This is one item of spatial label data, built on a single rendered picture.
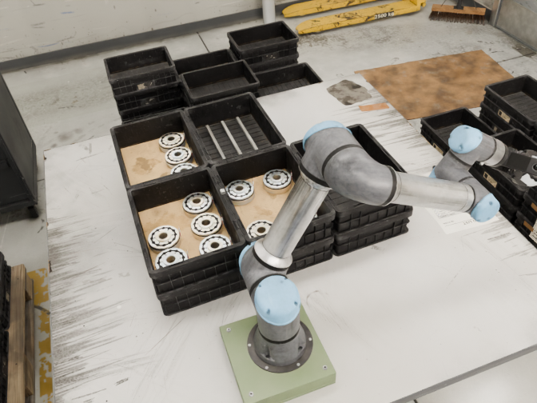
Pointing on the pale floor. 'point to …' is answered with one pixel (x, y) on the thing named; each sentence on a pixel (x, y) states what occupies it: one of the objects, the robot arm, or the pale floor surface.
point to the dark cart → (16, 157)
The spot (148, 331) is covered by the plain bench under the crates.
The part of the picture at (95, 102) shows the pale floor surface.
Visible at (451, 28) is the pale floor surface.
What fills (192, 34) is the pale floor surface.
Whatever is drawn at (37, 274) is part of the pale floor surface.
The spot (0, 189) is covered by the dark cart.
